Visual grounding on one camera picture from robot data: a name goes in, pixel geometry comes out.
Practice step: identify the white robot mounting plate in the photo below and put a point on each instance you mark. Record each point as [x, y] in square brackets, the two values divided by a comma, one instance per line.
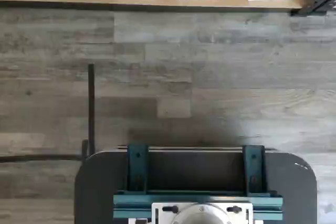
[168, 218]

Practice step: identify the teal aluminium frame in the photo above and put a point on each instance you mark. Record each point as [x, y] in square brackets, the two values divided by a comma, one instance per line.
[136, 169]

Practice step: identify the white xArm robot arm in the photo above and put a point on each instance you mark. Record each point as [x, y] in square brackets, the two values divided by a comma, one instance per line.
[200, 216]

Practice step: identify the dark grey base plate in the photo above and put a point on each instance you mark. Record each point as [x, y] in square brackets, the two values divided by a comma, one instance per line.
[99, 195]

